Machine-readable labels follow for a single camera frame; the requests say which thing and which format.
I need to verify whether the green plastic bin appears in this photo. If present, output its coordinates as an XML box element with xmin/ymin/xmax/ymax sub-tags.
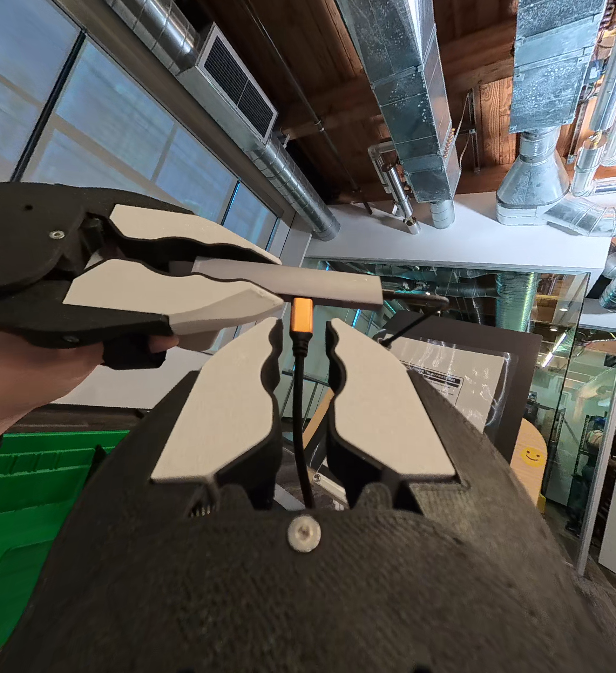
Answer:
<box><xmin>0</xmin><ymin>430</ymin><xmax>130</xmax><ymax>660</ymax></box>

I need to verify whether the white vent grille unit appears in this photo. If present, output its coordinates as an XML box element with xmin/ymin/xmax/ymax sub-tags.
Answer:
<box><xmin>176</xmin><ymin>23</ymin><xmax>279</xmax><ymax>145</ymax></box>

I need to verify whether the large glass window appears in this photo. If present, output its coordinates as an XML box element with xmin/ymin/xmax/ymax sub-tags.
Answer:
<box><xmin>0</xmin><ymin>0</ymin><xmax>287</xmax><ymax>253</ymax></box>

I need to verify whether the black hub cable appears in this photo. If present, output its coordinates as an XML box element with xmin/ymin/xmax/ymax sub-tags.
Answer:
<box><xmin>380</xmin><ymin>288</ymin><xmax>449</xmax><ymax>348</ymax></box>

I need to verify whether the long spiral round duct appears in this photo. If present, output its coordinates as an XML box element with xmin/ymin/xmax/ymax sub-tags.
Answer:
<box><xmin>103</xmin><ymin>0</ymin><xmax>341</xmax><ymax>242</ymax></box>

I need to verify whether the shiny steel pipe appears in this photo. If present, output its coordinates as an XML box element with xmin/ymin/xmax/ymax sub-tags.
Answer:
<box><xmin>386</xmin><ymin>162</ymin><xmax>422</xmax><ymax>236</ymax></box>

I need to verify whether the wooden table with smiley sticker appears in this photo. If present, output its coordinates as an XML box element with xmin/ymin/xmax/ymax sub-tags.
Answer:
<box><xmin>510</xmin><ymin>418</ymin><xmax>549</xmax><ymax>508</ymax></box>

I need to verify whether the silver elbow duct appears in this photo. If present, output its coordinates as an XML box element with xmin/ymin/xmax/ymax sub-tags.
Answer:
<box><xmin>543</xmin><ymin>195</ymin><xmax>616</xmax><ymax>238</ymax></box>

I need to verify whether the paper sign in plastic sleeve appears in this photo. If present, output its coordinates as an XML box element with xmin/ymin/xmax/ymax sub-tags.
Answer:
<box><xmin>392</xmin><ymin>336</ymin><xmax>507</xmax><ymax>433</ymax></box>

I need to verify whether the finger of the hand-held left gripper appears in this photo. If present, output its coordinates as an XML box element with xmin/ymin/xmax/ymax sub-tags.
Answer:
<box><xmin>100</xmin><ymin>204</ymin><xmax>283</xmax><ymax>277</ymax></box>
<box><xmin>62</xmin><ymin>259</ymin><xmax>286</xmax><ymax>352</ymax></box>

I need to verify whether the insulated silver pipe bundle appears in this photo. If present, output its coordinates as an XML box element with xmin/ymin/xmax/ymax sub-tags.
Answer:
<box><xmin>571</xmin><ymin>16</ymin><xmax>616</xmax><ymax>198</ymax></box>

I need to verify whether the black display board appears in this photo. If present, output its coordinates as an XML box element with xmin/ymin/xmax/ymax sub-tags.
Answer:
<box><xmin>381</xmin><ymin>310</ymin><xmax>543</xmax><ymax>463</ymax></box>

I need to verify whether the person's left hand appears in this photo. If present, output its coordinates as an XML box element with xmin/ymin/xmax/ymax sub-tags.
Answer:
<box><xmin>0</xmin><ymin>330</ymin><xmax>180</xmax><ymax>449</ymax></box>

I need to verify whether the thin black ceiling pipe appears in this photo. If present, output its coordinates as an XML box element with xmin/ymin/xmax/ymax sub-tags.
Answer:
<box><xmin>245</xmin><ymin>0</ymin><xmax>374</xmax><ymax>213</ymax></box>

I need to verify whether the black usb-c cable orange plug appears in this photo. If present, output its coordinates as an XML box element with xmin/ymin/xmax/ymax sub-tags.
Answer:
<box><xmin>289</xmin><ymin>296</ymin><xmax>317</xmax><ymax>510</ymax></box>

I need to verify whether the galvanised duct with cone reducer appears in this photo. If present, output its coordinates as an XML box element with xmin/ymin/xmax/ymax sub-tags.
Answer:
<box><xmin>496</xmin><ymin>0</ymin><xmax>609</xmax><ymax>227</ymax></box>

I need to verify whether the rectangular galvanised duct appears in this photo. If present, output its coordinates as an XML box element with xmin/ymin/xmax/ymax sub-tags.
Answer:
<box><xmin>337</xmin><ymin>0</ymin><xmax>462</xmax><ymax>229</ymax></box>

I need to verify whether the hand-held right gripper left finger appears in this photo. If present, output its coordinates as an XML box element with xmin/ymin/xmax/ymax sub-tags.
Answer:
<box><xmin>150</xmin><ymin>317</ymin><xmax>284</xmax><ymax>511</ymax></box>

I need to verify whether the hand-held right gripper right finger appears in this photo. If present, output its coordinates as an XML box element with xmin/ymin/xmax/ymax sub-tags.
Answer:
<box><xmin>326</xmin><ymin>318</ymin><xmax>462</xmax><ymax>510</ymax></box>

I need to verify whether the grey usb hub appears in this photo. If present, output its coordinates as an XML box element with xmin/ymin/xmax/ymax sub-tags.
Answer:
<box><xmin>191</xmin><ymin>257</ymin><xmax>384</xmax><ymax>307</ymax></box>

